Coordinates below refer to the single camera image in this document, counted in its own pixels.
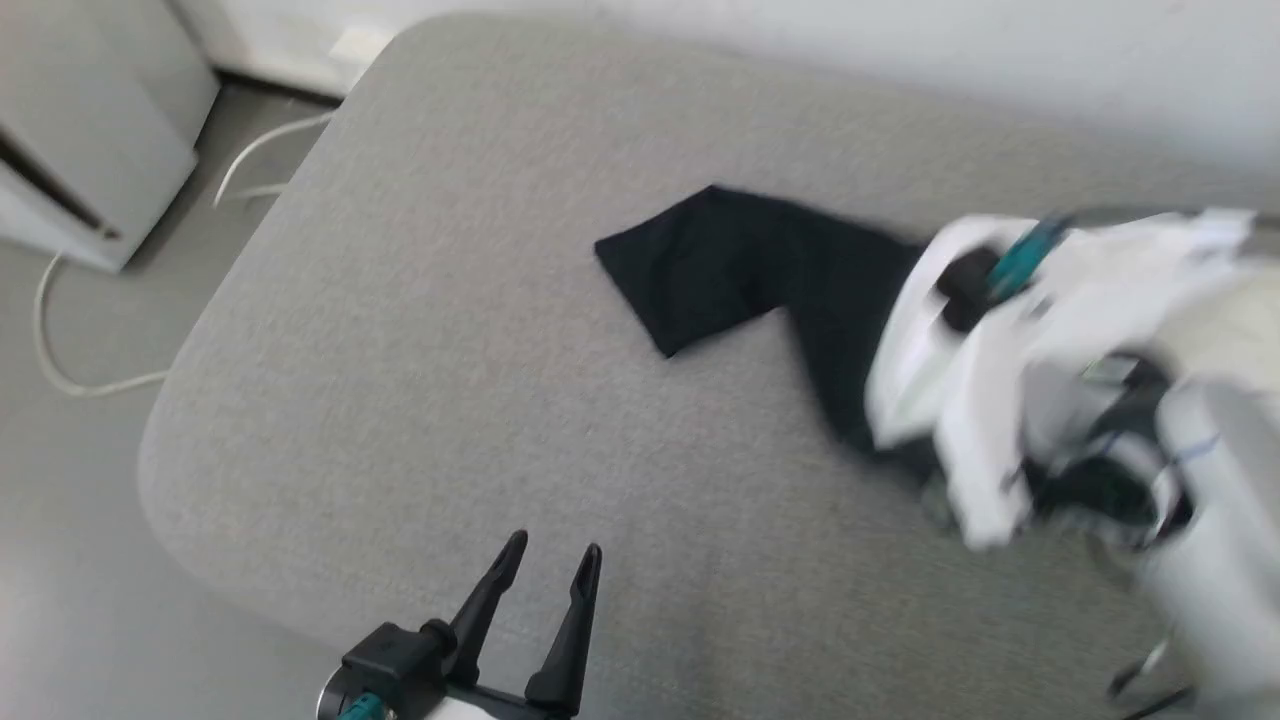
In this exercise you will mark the white appliance cabinet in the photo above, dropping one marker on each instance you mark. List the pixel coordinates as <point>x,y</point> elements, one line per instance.
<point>90,120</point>

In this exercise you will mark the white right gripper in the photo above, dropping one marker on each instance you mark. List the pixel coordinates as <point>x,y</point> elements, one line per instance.
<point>985,400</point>

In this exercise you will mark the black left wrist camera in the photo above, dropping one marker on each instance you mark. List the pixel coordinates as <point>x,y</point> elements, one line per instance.
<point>390,655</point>

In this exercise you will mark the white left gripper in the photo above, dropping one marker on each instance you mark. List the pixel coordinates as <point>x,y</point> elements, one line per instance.
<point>500,705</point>

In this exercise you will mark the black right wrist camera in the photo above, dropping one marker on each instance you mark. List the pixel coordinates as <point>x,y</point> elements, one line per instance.
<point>965,290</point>

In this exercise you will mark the white and black shirt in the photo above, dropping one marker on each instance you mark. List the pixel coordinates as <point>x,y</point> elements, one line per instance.
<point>750,260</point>

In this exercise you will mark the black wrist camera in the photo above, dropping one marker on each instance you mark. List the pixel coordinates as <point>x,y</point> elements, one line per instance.
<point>390,655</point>
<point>965,290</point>

